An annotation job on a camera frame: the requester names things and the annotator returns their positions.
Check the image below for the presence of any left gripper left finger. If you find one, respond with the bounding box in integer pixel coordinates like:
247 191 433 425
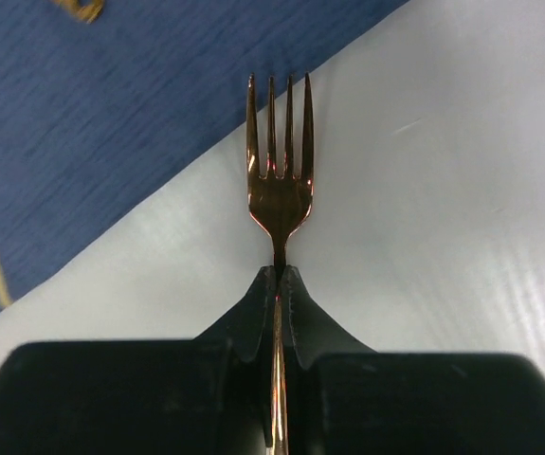
0 266 276 454

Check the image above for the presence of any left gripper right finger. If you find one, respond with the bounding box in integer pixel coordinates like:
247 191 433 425
279 266 545 454

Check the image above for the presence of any copper fork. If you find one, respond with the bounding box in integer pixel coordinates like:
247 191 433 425
245 74 315 454

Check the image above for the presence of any blue cloth placemat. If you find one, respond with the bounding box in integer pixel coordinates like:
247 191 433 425
0 1 399 300

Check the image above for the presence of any gold spoon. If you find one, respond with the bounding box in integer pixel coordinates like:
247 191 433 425
52 0 106 24

